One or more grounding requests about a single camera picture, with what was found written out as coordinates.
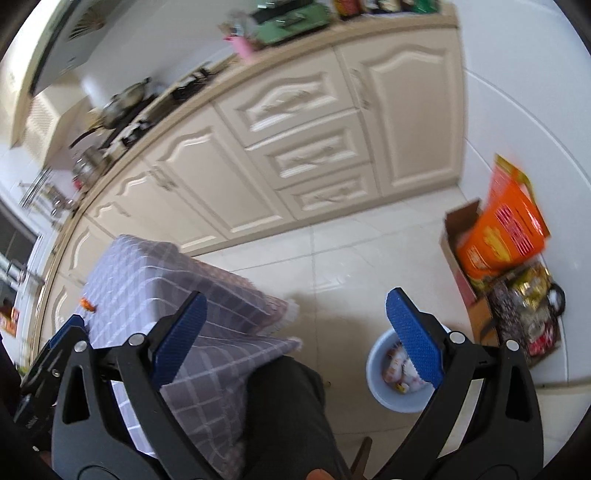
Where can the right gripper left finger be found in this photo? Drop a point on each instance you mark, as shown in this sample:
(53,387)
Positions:
(89,437)

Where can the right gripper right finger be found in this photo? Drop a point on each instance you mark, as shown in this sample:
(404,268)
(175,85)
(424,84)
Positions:
(504,439)

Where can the small orange fruit with stem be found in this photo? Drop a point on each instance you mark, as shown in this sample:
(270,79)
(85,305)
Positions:
(87,305)

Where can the blue plastic trash bin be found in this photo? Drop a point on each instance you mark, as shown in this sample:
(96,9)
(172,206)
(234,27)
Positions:
(387,396)

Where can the cream kitchen base cabinets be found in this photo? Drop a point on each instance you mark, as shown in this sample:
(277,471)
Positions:
(365,113)

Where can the foil snack bags pile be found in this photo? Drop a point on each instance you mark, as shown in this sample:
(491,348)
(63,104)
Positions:
(526,306)

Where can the purple checked tablecloth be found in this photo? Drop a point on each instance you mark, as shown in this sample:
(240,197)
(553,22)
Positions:
(223,329)

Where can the black trouser leg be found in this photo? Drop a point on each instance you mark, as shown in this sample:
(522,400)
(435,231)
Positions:
(286,433)

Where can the orange paper gift bag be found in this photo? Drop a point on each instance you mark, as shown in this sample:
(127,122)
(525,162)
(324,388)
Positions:
(509,231)

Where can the black gas stove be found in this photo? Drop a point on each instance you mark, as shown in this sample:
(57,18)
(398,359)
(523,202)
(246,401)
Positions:
(156,108)

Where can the steel range hood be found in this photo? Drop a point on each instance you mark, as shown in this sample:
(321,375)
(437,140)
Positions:
(79,28)

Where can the pink utensil holder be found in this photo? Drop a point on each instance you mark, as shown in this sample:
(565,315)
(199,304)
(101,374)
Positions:
(243,48)

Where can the green electric cooker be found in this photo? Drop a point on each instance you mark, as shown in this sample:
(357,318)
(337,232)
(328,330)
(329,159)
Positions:
(280,21)

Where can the steel wok with handle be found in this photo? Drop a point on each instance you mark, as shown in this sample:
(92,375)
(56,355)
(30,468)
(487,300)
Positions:
(119,105)

